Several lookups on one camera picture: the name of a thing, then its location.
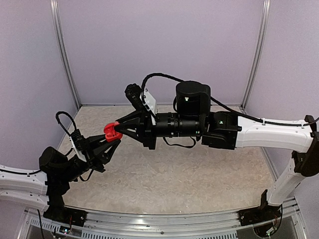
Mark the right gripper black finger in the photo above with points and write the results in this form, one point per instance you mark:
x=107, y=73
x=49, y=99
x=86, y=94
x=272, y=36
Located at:
x=133, y=118
x=132, y=133

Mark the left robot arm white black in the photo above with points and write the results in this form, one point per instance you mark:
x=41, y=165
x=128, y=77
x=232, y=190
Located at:
x=43, y=189

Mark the aluminium front rail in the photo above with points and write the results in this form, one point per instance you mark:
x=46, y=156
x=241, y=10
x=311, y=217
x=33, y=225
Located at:
x=108, y=225

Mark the red round charging case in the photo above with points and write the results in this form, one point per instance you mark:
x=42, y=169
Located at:
x=110, y=133

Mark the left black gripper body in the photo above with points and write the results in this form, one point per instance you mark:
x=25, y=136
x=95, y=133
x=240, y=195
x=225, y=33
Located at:
x=95, y=163

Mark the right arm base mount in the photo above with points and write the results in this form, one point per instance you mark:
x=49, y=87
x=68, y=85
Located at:
x=270, y=216

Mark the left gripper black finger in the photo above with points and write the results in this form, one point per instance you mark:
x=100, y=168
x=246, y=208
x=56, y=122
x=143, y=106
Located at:
x=107, y=150
x=97, y=140

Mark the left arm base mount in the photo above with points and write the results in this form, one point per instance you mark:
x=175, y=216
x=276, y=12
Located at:
x=58, y=212

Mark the right aluminium corner post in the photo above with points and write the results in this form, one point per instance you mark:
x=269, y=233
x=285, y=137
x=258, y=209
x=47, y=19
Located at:
x=257, y=54

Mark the aluminium corner post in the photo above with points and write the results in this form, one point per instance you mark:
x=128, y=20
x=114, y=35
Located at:
x=63, y=53
x=257, y=54

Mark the left aluminium corner post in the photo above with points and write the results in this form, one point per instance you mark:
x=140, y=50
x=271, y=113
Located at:
x=63, y=53

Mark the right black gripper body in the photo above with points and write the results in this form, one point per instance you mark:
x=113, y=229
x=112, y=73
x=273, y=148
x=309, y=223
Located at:
x=149, y=139

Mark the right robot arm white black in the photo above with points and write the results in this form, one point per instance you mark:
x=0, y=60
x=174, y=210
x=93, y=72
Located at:
x=226, y=129

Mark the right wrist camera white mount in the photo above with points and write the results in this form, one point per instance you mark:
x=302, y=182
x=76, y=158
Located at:
x=141, y=99

